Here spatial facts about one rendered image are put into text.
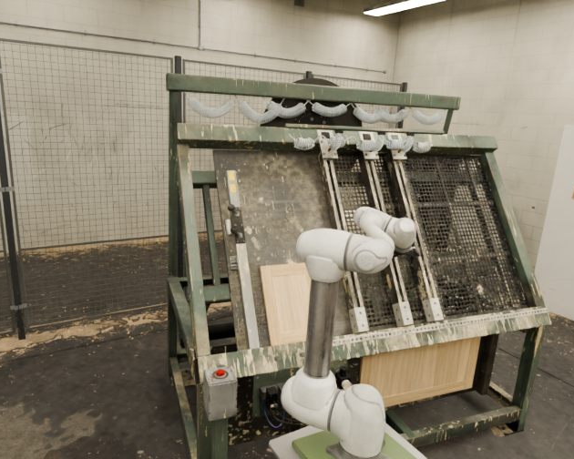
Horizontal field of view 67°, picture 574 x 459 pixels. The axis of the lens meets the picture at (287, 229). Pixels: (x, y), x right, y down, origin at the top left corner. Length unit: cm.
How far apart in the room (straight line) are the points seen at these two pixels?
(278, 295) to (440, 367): 132
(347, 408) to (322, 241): 61
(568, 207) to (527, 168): 195
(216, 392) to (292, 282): 73
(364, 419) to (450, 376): 163
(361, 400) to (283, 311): 77
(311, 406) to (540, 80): 637
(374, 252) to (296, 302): 95
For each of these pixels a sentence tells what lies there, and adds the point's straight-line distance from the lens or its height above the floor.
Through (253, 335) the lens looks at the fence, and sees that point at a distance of 218.
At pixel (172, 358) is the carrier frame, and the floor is 18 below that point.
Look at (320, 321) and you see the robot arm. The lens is 159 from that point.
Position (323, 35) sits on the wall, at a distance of 827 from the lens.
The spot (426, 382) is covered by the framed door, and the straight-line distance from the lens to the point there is 313.
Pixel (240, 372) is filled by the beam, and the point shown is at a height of 83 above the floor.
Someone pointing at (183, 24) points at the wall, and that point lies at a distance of 714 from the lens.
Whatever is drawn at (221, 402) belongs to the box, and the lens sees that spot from 194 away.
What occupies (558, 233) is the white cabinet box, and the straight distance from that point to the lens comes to 565.
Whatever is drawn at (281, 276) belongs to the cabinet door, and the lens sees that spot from 231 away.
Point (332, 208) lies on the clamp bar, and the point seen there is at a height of 149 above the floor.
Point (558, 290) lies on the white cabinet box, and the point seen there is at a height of 26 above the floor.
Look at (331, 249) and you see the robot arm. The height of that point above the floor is 156.
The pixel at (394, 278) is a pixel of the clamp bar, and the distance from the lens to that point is 254.
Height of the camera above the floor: 199
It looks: 15 degrees down
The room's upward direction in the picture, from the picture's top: 3 degrees clockwise
